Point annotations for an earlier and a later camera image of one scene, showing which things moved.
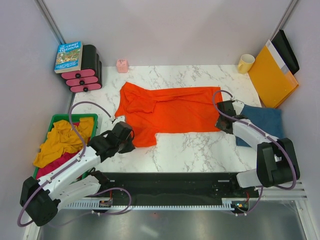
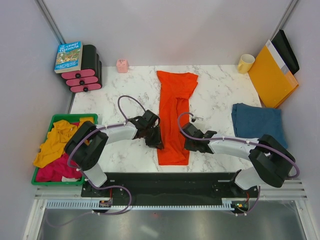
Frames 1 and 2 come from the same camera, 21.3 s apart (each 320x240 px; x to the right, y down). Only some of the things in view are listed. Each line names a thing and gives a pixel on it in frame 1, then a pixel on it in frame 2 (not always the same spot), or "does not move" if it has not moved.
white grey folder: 280,63 does not move
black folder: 283,48 does not move
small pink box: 122,66 does not move
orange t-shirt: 148,111 -> 175,89
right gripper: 218,125 -> 187,146
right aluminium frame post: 284,18 does not move
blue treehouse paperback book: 69,57 does not move
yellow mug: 245,63 does not move
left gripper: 129,147 -> 157,142
